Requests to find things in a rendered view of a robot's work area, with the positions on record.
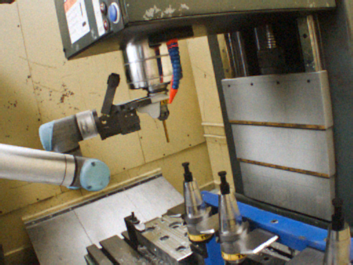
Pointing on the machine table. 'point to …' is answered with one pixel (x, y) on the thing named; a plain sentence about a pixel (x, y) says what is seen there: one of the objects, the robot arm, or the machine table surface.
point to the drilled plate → (165, 253)
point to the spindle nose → (146, 65)
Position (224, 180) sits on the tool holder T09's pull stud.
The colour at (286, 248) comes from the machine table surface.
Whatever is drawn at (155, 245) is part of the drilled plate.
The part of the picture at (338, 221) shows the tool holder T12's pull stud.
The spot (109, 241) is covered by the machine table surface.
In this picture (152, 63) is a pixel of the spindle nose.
